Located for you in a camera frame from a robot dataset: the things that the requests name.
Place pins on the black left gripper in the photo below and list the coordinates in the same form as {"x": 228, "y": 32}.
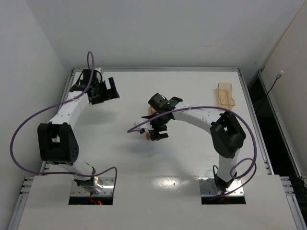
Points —
{"x": 103, "y": 92}

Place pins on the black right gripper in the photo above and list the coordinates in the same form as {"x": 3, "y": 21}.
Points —
{"x": 158, "y": 125}

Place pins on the long wooden block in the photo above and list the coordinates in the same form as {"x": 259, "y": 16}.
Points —
{"x": 151, "y": 110}

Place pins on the amber transparent plastic bin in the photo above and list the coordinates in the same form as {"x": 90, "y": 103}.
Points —
{"x": 224, "y": 96}

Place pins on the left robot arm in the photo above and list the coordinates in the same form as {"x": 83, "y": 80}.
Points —
{"x": 57, "y": 142}

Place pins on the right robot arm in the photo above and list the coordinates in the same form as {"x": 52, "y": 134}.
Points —
{"x": 226, "y": 132}

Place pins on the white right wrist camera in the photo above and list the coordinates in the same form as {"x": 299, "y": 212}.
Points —
{"x": 142, "y": 126}

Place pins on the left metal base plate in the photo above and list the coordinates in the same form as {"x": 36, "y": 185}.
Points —
{"x": 99, "y": 187}

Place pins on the metal base plate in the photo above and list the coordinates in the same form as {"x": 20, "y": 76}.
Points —
{"x": 210, "y": 188}
{"x": 99, "y": 187}

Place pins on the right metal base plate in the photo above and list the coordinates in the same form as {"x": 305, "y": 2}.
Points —
{"x": 210, "y": 188}

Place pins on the aluminium table frame rail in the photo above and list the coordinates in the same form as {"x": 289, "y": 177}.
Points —
{"x": 158, "y": 181}

